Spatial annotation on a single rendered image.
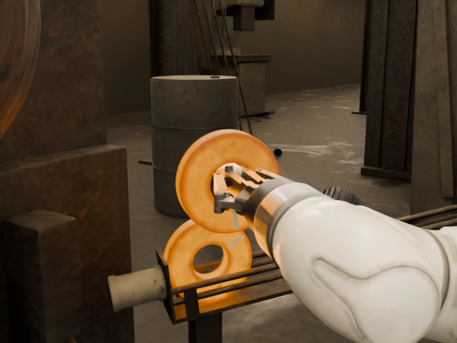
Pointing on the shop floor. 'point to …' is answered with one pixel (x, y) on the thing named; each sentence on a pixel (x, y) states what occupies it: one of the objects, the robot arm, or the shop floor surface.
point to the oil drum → (185, 126)
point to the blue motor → (343, 195)
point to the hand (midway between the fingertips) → (228, 171)
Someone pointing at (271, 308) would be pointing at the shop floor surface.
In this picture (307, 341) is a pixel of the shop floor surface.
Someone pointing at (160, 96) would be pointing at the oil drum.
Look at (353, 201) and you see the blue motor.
